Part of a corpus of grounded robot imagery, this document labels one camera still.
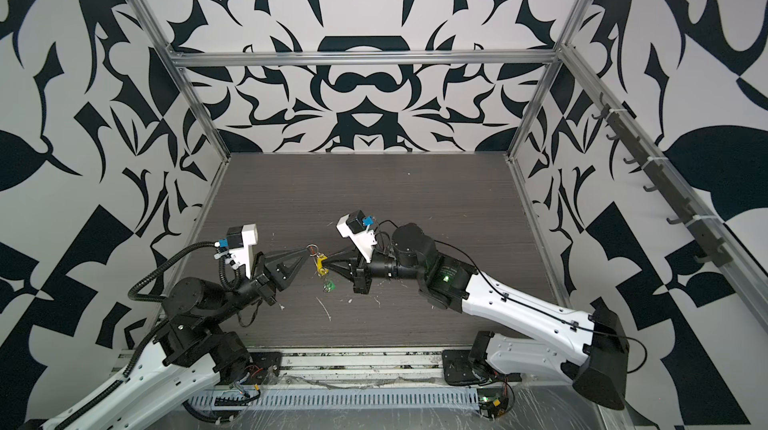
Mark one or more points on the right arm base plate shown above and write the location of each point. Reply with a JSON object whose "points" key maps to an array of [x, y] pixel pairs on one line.
{"points": [[460, 370]]}

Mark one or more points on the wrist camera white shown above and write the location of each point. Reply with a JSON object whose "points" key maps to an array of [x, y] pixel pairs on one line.
{"points": [[358, 228], [237, 248]]}

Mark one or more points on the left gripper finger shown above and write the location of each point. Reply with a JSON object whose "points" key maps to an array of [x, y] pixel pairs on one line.
{"points": [[273, 258], [287, 271]]}

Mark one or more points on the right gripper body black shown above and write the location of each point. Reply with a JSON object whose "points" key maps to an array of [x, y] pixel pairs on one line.
{"points": [[367, 275]]}

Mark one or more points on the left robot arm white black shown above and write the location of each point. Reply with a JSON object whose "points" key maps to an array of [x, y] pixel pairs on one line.
{"points": [[187, 351]]}

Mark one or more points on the wall hook rack dark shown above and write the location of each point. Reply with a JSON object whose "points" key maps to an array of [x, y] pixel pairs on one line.
{"points": [[666, 180]]}

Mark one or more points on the yellow key tag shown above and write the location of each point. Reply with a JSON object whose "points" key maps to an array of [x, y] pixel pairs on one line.
{"points": [[321, 270]]}

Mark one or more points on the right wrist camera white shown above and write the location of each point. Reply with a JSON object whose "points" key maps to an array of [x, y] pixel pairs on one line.
{"points": [[358, 228]]}

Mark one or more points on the large wire keyring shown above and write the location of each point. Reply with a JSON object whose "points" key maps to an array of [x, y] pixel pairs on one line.
{"points": [[313, 249]]}

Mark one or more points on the green key tag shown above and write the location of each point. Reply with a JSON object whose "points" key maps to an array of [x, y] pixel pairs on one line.
{"points": [[328, 287]]}

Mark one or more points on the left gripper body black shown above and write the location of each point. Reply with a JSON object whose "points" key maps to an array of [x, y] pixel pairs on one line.
{"points": [[264, 285]]}

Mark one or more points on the small circuit board green led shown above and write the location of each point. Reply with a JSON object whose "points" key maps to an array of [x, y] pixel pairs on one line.
{"points": [[495, 402]]}

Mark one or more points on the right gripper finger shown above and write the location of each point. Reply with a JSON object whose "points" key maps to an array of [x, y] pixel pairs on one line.
{"points": [[346, 256], [345, 269]]}

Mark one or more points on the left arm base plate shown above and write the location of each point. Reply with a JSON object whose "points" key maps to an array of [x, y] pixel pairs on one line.
{"points": [[264, 368]]}

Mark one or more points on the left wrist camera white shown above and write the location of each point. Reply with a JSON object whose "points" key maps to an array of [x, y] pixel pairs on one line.
{"points": [[237, 248]]}

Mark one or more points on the white slotted cable duct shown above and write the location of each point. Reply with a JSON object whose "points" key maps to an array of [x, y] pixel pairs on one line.
{"points": [[343, 399]]}

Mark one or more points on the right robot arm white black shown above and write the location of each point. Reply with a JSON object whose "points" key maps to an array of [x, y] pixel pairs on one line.
{"points": [[589, 350]]}

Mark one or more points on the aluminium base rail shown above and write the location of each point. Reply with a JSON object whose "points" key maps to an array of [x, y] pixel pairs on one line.
{"points": [[360, 364]]}

